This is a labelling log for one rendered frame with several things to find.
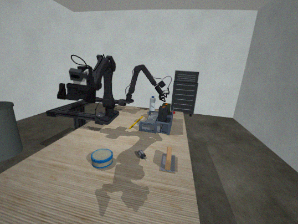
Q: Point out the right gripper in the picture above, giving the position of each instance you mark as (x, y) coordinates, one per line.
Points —
(77, 90)

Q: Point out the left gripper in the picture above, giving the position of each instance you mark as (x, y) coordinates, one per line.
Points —
(161, 93)

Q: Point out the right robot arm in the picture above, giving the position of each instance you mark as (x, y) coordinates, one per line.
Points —
(105, 69)

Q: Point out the white bottle with blue cap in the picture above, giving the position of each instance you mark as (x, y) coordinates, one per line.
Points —
(152, 103)

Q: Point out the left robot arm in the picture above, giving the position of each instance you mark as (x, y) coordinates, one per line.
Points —
(137, 70)

